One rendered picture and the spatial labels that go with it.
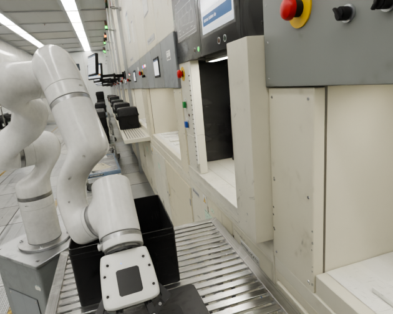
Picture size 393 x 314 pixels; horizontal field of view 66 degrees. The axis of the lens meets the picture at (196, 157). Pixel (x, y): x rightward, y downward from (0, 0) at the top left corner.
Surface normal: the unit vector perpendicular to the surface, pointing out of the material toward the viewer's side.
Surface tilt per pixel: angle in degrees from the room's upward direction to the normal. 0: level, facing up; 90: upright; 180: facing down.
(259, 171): 90
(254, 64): 90
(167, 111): 90
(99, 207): 59
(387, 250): 90
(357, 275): 0
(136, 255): 41
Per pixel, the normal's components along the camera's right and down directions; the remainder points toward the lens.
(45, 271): 0.88, 0.04
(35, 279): -0.47, 0.26
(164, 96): 0.30, 0.21
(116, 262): 0.08, -0.59
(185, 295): -0.09, -0.96
